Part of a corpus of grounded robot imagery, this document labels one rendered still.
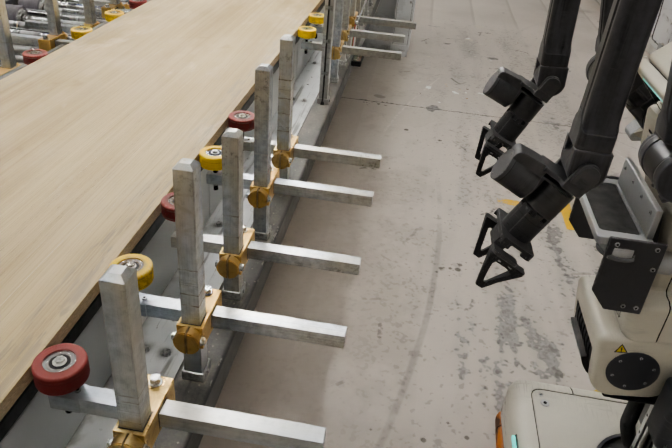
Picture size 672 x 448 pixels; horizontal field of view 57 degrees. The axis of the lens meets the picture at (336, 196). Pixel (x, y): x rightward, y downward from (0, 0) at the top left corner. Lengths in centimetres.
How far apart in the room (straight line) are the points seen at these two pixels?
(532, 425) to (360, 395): 61
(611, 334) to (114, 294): 97
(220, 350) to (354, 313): 124
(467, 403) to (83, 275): 145
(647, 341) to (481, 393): 101
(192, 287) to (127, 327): 28
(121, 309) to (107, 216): 56
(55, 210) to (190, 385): 47
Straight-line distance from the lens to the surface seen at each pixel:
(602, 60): 97
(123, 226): 136
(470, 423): 222
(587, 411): 199
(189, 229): 106
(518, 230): 105
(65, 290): 121
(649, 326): 139
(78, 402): 109
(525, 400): 195
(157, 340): 149
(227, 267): 138
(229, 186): 129
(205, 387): 127
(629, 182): 138
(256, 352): 233
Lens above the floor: 163
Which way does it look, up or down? 30 degrees down
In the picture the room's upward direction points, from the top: 5 degrees clockwise
